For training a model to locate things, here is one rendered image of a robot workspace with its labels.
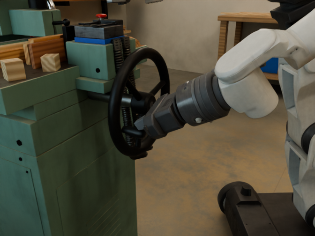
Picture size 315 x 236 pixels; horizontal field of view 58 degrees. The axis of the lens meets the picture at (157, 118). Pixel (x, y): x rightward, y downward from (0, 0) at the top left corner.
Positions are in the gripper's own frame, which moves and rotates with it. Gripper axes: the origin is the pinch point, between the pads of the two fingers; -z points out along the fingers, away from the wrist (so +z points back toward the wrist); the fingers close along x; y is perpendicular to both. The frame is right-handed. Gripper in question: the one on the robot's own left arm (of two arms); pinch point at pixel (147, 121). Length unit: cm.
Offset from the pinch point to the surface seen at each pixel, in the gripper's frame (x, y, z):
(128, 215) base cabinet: 18, -43, -51
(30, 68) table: 4.1, 23.7, -25.3
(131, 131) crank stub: -0.9, -0.5, -4.7
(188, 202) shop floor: 57, -77, -55
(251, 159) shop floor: 116, -101, -36
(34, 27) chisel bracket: 15.1, 32.5, -26.5
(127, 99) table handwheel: 10.8, 3.6, -10.3
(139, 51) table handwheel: 12.0, 12.8, 0.4
